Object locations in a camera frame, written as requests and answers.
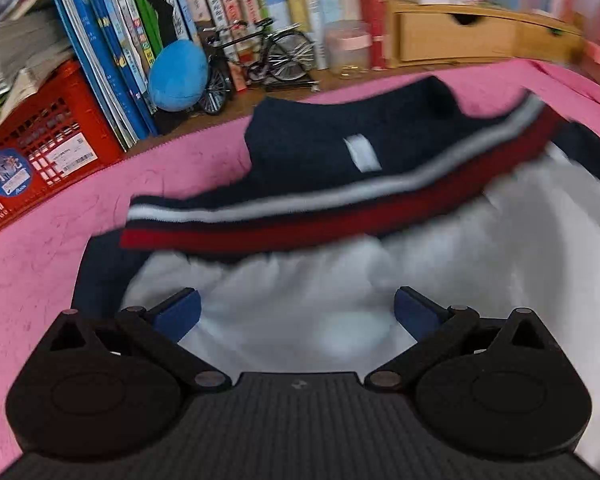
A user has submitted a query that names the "red plastic crate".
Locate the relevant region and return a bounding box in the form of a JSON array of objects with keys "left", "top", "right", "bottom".
[{"left": 0, "top": 60, "right": 127, "bottom": 242}]

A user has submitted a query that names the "stack of papers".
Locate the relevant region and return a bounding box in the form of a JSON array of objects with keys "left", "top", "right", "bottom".
[{"left": 0, "top": 0, "right": 88, "bottom": 136}]

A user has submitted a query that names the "navy white striped jacket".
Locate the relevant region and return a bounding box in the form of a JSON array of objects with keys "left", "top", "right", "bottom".
[{"left": 70, "top": 75, "right": 600, "bottom": 476}]

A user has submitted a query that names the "pink bunny print blanket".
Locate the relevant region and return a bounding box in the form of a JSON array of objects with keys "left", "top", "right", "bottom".
[{"left": 0, "top": 57, "right": 600, "bottom": 480}]

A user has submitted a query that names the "model bicycle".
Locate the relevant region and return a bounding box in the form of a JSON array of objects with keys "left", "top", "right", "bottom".
[{"left": 197, "top": 17, "right": 319, "bottom": 117}]

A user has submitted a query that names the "blue plush ball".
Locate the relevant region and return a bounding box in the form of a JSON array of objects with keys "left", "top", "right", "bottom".
[{"left": 147, "top": 40, "right": 212, "bottom": 113}]

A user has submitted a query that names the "clear jar with pink lid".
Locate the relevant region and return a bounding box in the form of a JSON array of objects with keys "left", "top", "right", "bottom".
[{"left": 324, "top": 20, "right": 373, "bottom": 78}]

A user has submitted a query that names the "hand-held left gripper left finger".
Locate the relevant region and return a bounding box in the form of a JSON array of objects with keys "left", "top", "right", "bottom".
[{"left": 32, "top": 287, "right": 233, "bottom": 394}]

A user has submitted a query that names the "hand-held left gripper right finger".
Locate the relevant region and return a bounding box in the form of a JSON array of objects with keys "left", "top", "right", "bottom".
[{"left": 367, "top": 285, "right": 565, "bottom": 394}]

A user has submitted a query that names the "row of tall blue books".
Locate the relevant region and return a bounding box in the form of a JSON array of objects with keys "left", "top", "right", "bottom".
[{"left": 42, "top": 0, "right": 203, "bottom": 153}]

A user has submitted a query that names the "wooden drawer organizer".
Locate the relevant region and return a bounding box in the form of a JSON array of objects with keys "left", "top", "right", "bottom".
[{"left": 387, "top": 0, "right": 588, "bottom": 69}]

